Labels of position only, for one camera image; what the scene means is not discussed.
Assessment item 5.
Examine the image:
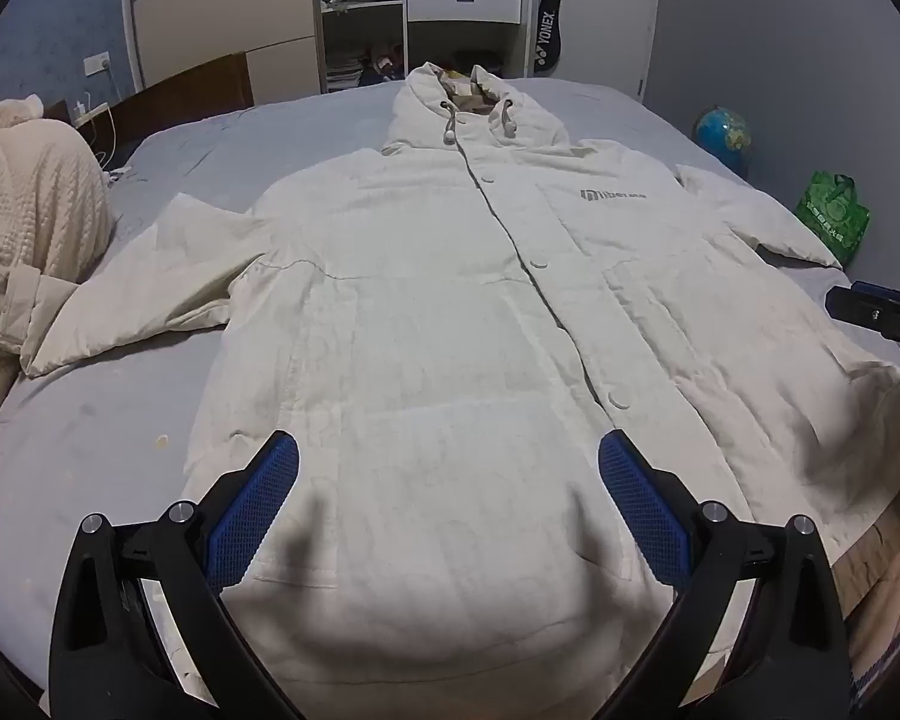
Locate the black racket bag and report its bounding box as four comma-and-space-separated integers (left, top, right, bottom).
529, 0, 569, 76

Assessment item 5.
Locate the blue globe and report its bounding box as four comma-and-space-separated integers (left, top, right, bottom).
694, 106, 753, 177

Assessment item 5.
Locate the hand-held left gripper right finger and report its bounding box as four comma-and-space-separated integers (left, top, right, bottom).
598, 430, 852, 720

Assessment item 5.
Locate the white hooded coat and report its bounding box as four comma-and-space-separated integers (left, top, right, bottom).
0, 64, 900, 713

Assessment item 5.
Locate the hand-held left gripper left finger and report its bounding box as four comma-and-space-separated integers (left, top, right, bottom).
47, 430, 301, 720

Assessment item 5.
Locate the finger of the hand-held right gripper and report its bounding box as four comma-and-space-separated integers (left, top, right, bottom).
825, 281, 900, 359

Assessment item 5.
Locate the white door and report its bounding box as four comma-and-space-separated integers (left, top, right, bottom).
525, 0, 665, 102

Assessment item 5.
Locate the cream wardrobe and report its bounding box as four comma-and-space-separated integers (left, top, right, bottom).
120, 0, 323, 102

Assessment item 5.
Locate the brown wooden headboard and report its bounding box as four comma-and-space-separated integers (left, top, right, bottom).
41, 52, 256, 151

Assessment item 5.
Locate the stack of books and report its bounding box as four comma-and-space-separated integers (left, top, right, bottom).
326, 52, 365, 92

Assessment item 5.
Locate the green shopping bag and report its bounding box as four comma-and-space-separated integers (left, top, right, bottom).
795, 171, 871, 263

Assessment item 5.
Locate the bed with grey sheet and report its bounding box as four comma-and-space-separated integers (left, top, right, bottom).
0, 75, 900, 720

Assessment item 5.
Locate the cream knitted blanket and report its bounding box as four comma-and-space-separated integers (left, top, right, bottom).
0, 94, 113, 563

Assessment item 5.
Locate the white open shelf unit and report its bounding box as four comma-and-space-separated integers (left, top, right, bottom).
311, 0, 530, 95

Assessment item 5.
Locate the white charger cable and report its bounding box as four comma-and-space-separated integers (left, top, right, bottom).
71, 100, 132, 181

